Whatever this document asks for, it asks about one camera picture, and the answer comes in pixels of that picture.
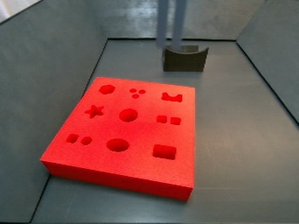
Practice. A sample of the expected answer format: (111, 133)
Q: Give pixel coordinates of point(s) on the red shape-sorting board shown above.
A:
(128, 138)

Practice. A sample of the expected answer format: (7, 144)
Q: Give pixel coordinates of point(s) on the blue double-square slotted block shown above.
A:
(172, 23)

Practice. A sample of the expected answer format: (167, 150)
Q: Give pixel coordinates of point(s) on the black curved cradle stand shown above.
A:
(187, 60)

